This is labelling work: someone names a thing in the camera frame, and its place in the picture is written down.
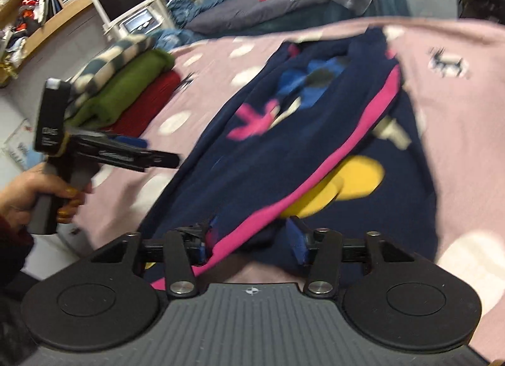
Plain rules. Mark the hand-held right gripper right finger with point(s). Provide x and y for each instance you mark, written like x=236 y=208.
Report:
x=296 y=236

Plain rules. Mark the white monitor stand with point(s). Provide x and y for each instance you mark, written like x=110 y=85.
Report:
x=146 y=19

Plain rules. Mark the red folded cloth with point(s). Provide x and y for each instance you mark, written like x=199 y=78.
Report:
x=146 y=107

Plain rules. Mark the navy printed shirt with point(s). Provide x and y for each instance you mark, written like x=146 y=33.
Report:
x=244 y=153

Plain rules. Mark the pile of clothes on shelf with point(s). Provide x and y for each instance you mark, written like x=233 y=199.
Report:
x=27 y=7

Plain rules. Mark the person's left forearm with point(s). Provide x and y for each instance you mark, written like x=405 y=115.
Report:
x=12 y=251

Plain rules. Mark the clear plastic bag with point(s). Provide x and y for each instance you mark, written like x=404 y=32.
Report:
x=19 y=145

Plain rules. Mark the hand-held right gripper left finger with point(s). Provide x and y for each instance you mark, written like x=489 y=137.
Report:
x=206 y=240

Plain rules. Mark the grey bed cover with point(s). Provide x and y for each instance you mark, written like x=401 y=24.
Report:
x=252 y=9

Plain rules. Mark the blue patterned cloth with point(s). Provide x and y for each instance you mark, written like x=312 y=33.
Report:
x=189 y=9

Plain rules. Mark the pink polka dot blanket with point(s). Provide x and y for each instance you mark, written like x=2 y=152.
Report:
x=453 y=133

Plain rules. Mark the striped folded cloth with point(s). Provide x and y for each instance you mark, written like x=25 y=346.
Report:
x=114 y=60

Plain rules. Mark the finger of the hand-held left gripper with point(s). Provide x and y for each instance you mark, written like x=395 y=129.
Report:
x=158 y=160
x=130 y=142

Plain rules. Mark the green folded cloth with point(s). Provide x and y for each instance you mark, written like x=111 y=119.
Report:
x=122 y=86

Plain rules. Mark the wooden shelf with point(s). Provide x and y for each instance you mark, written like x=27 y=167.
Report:
x=35 y=30

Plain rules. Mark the person's left hand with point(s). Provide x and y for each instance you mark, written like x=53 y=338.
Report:
x=23 y=196

